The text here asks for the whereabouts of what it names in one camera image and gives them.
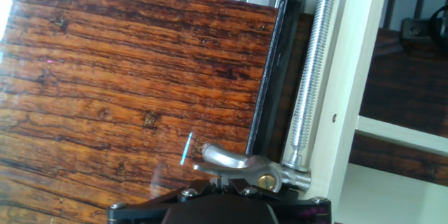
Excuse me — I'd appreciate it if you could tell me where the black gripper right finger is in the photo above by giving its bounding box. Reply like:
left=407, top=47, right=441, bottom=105
left=218, top=178, right=333, bottom=224

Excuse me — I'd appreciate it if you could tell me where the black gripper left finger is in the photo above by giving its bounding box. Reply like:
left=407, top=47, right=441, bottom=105
left=106, top=178, right=220, bottom=224

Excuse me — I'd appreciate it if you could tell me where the silver metal water tap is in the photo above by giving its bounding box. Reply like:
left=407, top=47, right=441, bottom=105
left=192, top=142, right=313, bottom=194

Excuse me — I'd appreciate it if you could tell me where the glossy wood-grain table mat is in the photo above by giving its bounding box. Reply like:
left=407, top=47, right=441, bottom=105
left=0, top=0, right=448, bottom=224

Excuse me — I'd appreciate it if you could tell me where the silver threaded clamp screw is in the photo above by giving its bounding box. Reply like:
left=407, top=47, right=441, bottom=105
left=281, top=0, right=341, bottom=174

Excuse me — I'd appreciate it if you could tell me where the black C-clamp with silver handle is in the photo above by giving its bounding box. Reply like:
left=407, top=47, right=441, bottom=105
left=244, top=0, right=347, bottom=165

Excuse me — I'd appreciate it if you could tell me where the cream wooden frame stand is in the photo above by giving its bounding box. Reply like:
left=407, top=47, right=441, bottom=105
left=279, top=0, right=448, bottom=224

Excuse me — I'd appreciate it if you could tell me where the black metal bracket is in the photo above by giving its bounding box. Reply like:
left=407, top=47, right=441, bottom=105
left=400, top=5, right=448, bottom=54

